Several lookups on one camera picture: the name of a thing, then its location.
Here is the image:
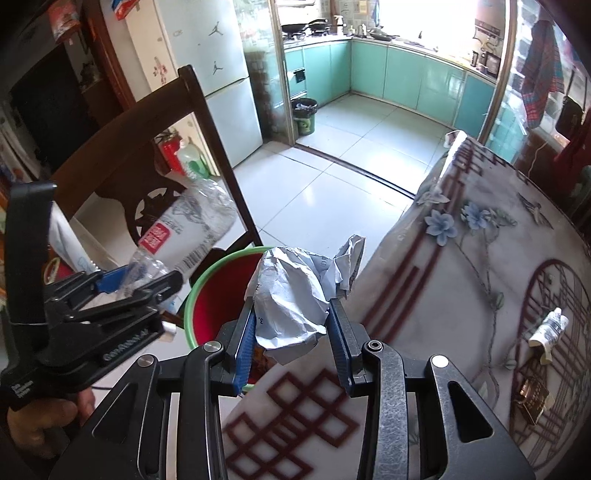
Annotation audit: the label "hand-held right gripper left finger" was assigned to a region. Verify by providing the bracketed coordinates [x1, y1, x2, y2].
[48, 298, 258, 480]

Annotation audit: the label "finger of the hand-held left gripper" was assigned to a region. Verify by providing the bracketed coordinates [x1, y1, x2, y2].
[60, 270, 183, 324]
[44, 264, 134, 319]

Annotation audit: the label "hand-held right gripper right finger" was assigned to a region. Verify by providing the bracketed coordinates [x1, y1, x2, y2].
[329, 298, 536, 480]

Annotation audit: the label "red bin with green rim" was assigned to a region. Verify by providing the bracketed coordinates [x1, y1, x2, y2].
[184, 246, 278, 395]

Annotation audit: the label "clear plastic bottle red label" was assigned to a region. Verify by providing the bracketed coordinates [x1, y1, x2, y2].
[124, 178, 238, 343]

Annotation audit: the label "white paper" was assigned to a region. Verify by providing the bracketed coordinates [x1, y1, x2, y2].
[245, 234, 367, 366]

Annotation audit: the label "person's left hand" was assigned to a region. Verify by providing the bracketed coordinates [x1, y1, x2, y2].
[6, 388, 96, 446]

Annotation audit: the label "white plastic bag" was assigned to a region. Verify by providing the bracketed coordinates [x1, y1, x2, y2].
[48, 200, 100, 278]

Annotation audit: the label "white jug green label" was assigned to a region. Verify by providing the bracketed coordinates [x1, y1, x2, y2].
[176, 138, 211, 181]

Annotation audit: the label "red fire extinguisher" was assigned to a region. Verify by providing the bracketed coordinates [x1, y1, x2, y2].
[157, 130, 183, 174]

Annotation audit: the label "dark wooden chair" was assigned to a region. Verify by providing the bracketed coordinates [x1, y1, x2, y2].
[48, 65, 264, 324]

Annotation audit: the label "dark wooden cabinet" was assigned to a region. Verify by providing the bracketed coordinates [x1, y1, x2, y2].
[0, 0, 139, 185]

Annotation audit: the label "brown crumpled wrapper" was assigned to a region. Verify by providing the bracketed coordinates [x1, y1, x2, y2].
[515, 376, 551, 428]

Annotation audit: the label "rolled white printed wrapper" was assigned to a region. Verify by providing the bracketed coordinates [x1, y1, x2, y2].
[529, 307, 568, 365]

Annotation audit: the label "black green kitchen bin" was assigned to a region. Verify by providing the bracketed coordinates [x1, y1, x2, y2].
[292, 98, 318, 137]

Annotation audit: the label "glass sliding door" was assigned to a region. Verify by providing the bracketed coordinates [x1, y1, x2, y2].
[233, 0, 296, 146]

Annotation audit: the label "white refrigerator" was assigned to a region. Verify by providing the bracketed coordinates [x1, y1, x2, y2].
[124, 0, 264, 169]

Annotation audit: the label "red snack package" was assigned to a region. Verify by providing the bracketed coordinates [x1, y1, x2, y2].
[48, 0, 80, 42]

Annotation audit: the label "teal kitchen cabinets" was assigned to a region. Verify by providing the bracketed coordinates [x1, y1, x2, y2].
[284, 39, 499, 130]

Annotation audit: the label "dark red hanging garment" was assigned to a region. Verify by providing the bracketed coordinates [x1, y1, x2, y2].
[551, 134, 591, 185]

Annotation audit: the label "black hanging bag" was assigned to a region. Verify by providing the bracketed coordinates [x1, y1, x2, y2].
[554, 95, 583, 137]

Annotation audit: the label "plaid hanging cloth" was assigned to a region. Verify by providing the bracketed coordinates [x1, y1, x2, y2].
[521, 19, 565, 130]

